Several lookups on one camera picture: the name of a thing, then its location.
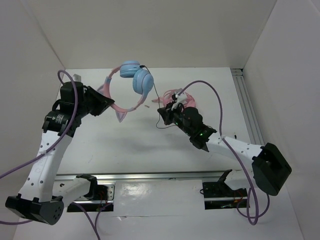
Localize side aluminium rail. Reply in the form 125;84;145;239
230;68;265;145

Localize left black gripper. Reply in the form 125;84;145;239
75;85;115;118

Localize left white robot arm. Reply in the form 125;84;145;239
5;81;114;225

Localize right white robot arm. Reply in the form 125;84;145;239
157;105;292;196

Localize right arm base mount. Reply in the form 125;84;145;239
199;181;248;210

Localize purple cable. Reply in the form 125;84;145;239
178;80;270;226
0;69;112;237

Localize horizontal aluminium rail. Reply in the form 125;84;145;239
55;170;253;186

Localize thin black headphone cable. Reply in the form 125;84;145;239
139;64;176;130

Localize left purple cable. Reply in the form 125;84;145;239
0;69;112;237

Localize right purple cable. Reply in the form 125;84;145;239
178;80;270;226

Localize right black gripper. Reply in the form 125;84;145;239
157;100;193;137

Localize pink wired headphones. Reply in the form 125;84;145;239
152;88;196;108

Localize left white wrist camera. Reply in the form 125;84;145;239
72;74;82;82

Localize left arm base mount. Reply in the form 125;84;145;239
67;182;115;213

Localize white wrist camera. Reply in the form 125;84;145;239
171;91;188;105
72;74;82;82

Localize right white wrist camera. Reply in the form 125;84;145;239
171;91;188;105

